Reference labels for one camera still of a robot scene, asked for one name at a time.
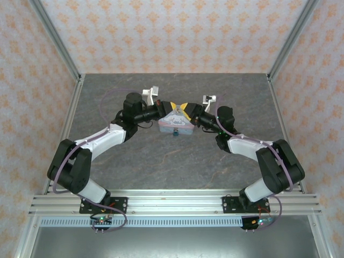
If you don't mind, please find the pastel cartoon tin box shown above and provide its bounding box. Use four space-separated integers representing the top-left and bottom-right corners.
157 103 195 135

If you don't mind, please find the right controller board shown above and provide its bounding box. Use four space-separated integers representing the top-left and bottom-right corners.
241 214 275 232

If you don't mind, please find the controller board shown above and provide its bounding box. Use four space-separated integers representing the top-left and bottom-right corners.
89 214 114 232
241 214 275 232

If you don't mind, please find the left controller board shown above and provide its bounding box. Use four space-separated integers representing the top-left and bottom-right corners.
89 214 114 232

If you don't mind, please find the grey metal panel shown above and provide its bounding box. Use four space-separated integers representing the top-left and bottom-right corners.
16 214 330 258

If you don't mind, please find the right aluminium side rail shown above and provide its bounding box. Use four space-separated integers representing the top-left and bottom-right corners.
266 74 306 195

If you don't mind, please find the aluminium side rail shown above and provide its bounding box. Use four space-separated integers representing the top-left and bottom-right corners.
42 75 85 195
266 74 306 195

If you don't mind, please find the left aluminium side rail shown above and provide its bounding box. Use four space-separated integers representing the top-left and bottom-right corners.
42 75 85 195

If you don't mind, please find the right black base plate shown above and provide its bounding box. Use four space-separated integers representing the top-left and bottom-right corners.
222 196 270 214

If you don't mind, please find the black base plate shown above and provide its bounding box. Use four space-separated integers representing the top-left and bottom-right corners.
78 196 128 214
222 196 270 214

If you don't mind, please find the aluminium cross rail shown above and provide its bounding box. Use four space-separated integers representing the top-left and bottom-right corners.
27 189 323 216

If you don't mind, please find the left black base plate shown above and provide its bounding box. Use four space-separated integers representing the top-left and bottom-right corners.
78 196 128 214

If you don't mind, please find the right aluminium corner post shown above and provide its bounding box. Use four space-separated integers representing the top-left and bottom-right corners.
267 0 321 82

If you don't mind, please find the aluminium corner post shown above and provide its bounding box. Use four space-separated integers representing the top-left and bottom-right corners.
27 0 83 82
267 0 321 82

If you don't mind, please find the left aluminium corner post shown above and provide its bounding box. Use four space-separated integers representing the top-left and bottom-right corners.
27 0 83 82

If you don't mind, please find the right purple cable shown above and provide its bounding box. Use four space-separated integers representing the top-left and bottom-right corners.
213 94 295 232

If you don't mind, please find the purple cable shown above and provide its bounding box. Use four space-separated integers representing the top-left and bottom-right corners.
52 88 147 233
213 94 295 232

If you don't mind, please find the grey slotted cable duct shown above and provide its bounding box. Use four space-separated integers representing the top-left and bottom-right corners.
40 217 244 228

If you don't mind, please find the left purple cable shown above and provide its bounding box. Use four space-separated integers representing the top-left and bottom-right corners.
52 88 147 233

